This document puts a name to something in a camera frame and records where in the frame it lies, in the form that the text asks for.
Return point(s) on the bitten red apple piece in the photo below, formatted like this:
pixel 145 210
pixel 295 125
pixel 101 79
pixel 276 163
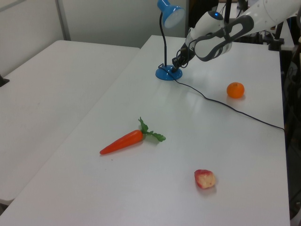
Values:
pixel 205 179

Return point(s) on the black pole with table clamp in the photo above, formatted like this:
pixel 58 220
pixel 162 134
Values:
pixel 277 42

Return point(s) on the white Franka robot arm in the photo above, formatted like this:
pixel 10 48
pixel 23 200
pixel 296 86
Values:
pixel 235 26

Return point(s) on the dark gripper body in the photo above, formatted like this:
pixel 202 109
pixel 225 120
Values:
pixel 185 56

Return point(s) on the orange toy carrot green leaves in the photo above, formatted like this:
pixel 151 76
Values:
pixel 124 141

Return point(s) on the orange mandarin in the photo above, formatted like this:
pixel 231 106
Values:
pixel 235 90

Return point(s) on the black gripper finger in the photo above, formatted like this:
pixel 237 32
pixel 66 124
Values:
pixel 181 66
pixel 175 66

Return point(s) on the black clamp foot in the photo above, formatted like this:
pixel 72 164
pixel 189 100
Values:
pixel 3 81

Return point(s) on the grey partition post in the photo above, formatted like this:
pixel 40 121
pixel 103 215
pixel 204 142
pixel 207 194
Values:
pixel 63 20

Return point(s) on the blue desk lamp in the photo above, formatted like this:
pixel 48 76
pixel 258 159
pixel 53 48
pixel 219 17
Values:
pixel 167 73

